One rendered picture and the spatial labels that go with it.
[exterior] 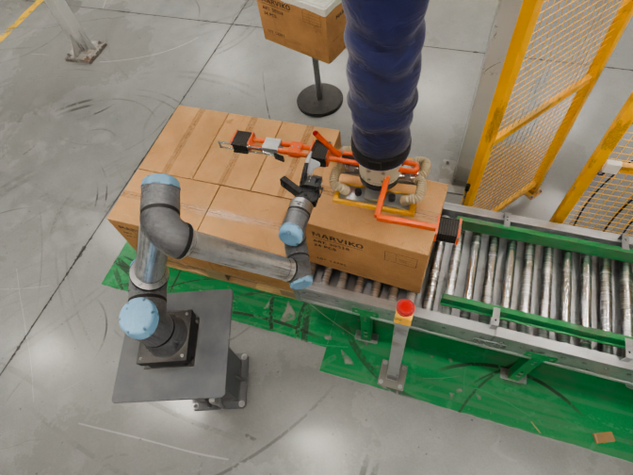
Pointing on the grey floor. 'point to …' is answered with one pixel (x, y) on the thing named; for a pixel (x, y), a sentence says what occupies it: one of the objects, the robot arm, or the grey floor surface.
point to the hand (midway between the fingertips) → (312, 163)
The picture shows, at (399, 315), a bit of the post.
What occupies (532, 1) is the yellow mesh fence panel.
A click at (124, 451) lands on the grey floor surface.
